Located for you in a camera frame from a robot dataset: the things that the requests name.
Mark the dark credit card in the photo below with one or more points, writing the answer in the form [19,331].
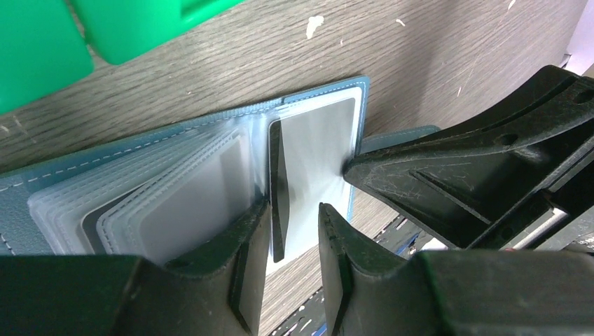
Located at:
[307,151]

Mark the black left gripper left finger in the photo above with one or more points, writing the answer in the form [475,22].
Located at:
[216,289]

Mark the green bin with gold cards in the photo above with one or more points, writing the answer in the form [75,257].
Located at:
[121,30]

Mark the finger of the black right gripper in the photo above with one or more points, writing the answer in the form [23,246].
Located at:
[478,184]

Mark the blue card holder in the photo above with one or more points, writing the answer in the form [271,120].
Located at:
[161,193]

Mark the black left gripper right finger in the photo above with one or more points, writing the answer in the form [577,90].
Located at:
[486,292]

